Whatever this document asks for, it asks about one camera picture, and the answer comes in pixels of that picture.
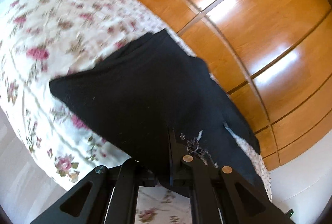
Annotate floral bedspread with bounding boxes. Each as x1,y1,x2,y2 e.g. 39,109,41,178
0,0,273,224

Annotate black embroidered pants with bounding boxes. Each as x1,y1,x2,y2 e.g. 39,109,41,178
49,30,267,195

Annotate wooden wardrobe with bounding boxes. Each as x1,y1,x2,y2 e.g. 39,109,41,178
139,0,331,170

